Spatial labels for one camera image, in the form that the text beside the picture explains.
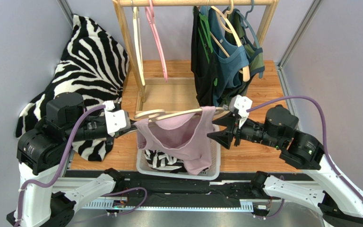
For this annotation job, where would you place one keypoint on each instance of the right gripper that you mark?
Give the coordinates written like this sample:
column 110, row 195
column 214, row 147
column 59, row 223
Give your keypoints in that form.
column 235, row 135

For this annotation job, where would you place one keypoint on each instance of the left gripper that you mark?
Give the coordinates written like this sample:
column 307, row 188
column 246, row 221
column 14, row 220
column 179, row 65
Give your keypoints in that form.
column 133, row 123

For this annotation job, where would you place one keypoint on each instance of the mauve tank top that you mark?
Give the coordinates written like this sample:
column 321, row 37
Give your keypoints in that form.
column 207, row 115

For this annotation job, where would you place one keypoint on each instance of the striped tank top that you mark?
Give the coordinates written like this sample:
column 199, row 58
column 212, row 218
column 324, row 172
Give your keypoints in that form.
column 163, row 162

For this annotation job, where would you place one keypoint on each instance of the black top green trim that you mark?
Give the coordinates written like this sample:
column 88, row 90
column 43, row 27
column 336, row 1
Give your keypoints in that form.
column 203, row 85

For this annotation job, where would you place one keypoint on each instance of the cream hanger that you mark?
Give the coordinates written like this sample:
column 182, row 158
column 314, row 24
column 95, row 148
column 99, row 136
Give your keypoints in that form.
column 137, row 43

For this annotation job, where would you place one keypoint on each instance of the pink hanger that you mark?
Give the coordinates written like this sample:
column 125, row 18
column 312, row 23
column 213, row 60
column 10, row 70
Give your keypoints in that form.
column 149, row 11

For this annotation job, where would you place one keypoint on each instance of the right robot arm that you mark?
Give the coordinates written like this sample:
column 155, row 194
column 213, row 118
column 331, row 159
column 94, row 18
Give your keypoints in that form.
column 338, row 201

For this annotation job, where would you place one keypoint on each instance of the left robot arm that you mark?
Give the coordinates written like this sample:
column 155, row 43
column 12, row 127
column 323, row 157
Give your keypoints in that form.
column 43, row 152

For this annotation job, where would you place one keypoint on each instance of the blue tank top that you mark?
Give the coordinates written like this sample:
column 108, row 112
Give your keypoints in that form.
column 231, row 57

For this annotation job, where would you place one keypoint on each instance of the olive green tank top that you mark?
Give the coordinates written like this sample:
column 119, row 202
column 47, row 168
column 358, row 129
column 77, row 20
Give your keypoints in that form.
column 254, row 53

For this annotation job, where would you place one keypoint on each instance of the green hanger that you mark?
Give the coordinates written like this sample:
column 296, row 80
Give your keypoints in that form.
column 206, row 48

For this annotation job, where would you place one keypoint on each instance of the wooden clothes rack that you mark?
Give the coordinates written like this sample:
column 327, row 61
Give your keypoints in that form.
column 178, row 92

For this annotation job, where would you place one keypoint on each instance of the white plastic basket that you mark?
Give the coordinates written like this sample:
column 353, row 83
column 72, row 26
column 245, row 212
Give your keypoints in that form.
column 214, row 157

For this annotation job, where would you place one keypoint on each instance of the zebra print blanket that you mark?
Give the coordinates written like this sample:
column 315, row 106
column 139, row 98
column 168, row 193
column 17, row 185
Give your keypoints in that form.
column 92, row 64

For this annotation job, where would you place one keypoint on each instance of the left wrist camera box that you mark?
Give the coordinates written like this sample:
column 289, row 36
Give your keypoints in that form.
column 106, row 111

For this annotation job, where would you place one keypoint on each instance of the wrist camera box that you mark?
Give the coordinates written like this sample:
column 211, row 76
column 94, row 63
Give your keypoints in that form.
column 239, row 106
column 106, row 111

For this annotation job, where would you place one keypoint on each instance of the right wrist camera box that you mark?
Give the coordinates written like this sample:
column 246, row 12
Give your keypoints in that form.
column 239, row 106

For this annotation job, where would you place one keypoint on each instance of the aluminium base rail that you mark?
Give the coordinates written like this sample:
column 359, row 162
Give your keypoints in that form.
column 226, row 191

